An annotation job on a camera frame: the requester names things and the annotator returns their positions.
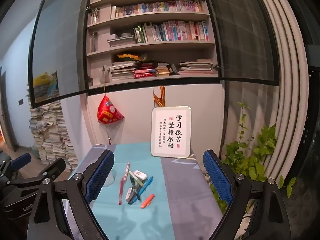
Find orange highlighter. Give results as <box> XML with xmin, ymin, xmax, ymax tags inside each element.
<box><xmin>140</xmin><ymin>194</ymin><xmax>155</xmax><ymax>209</ymax></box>

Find clear cup on shelf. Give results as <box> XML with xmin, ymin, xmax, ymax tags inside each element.
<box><xmin>100</xmin><ymin>65</ymin><xmax>110</xmax><ymax>83</ymax></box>

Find tall pile of books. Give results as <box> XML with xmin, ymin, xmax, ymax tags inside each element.
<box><xmin>29</xmin><ymin>71</ymin><xmax>79</xmax><ymax>173</ymax></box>

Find small stack of books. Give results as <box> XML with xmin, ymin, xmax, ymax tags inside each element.
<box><xmin>156</xmin><ymin>62</ymin><xmax>178</xmax><ymax>77</ymax></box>

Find yellow and green sunflower decoration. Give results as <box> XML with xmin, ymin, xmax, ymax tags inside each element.
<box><xmin>117</xmin><ymin>53</ymin><xmax>157</xmax><ymax>63</ymax></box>

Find black framed glass cabinet door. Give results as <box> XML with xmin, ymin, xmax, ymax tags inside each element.
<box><xmin>27</xmin><ymin>0</ymin><xmax>95</xmax><ymax>104</ymax></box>
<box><xmin>200</xmin><ymin>0</ymin><xmax>280</xmax><ymax>87</ymax></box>

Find long row of upright books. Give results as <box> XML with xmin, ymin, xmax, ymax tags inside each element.
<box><xmin>111</xmin><ymin>0</ymin><xmax>202</xmax><ymax>18</ymax></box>

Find clear plastic cup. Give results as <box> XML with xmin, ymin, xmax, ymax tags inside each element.
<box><xmin>101</xmin><ymin>167</ymin><xmax>116</xmax><ymax>188</ymax></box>

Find grey flat box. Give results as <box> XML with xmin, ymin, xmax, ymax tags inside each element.
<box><xmin>107</xmin><ymin>35</ymin><xmax>135</xmax><ymax>47</ymax></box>

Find red pen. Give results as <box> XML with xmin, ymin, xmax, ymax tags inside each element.
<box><xmin>118</xmin><ymin>176</ymin><xmax>126</xmax><ymax>205</ymax></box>

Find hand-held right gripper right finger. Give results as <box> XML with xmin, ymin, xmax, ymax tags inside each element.
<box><xmin>203</xmin><ymin>149</ymin><xmax>298</xmax><ymax>240</ymax></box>

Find gold medal with striped ribbon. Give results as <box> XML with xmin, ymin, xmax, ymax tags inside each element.
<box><xmin>153</xmin><ymin>85</ymin><xmax>166</xmax><ymax>108</ymax></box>

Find grey pleated curtain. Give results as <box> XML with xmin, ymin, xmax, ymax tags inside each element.
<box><xmin>252</xmin><ymin>0</ymin><xmax>310</xmax><ymax>180</ymax></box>

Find blue pen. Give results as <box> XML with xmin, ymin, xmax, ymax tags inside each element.
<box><xmin>131</xmin><ymin>176</ymin><xmax>154</xmax><ymax>204</ymax></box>

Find black pen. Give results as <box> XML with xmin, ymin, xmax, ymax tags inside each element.
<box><xmin>127</xmin><ymin>176</ymin><xmax>142</xmax><ymax>204</ymax></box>

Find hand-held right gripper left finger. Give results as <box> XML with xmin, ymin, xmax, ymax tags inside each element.
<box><xmin>26</xmin><ymin>149</ymin><xmax>115</xmax><ymax>240</ymax></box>

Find green leafy plant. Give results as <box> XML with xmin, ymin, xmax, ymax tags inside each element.
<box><xmin>210</xmin><ymin>102</ymin><xmax>297</xmax><ymax>218</ymax></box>

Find wide stack of worn booklets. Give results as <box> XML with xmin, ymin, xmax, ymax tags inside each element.
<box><xmin>178</xmin><ymin>59</ymin><xmax>214</xmax><ymax>75</ymax></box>

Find green and white pen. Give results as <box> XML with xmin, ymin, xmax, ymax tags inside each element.
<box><xmin>128</xmin><ymin>171</ymin><xmax>145</xmax><ymax>187</ymax></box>

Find stack of flat magazines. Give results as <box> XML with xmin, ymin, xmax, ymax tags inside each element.
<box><xmin>110</xmin><ymin>61</ymin><xmax>137</xmax><ymax>82</ymax></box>

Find red pyramid hanging ornament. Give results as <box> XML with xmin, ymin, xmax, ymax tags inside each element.
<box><xmin>97</xmin><ymin>66</ymin><xmax>125</xmax><ymax>145</ymax></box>

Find grey wall bookshelf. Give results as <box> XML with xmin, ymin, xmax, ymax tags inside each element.
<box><xmin>85</xmin><ymin>0</ymin><xmax>223</xmax><ymax>90</ymax></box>

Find framed calligraphy sign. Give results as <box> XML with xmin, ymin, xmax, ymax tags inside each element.
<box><xmin>150</xmin><ymin>106</ymin><xmax>192</xmax><ymax>158</ymax></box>

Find row of pink spined books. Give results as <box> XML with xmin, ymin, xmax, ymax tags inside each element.
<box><xmin>132</xmin><ymin>21</ymin><xmax>209</xmax><ymax>43</ymax></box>

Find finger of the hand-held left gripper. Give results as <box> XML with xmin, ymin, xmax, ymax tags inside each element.
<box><xmin>0</xmin><ymin>152</ymin><xmax>32</xmax><ymax>179</ymax></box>
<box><xmin>10</xmin><ymin>158</ymin><xmax>66</xmax><ymax>193</ymax></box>

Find red hardcover books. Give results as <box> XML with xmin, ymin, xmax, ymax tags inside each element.
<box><xmin>134</xmin><ymin>67</ymin><xmax>157</xmax><ymax>79</ymax></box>

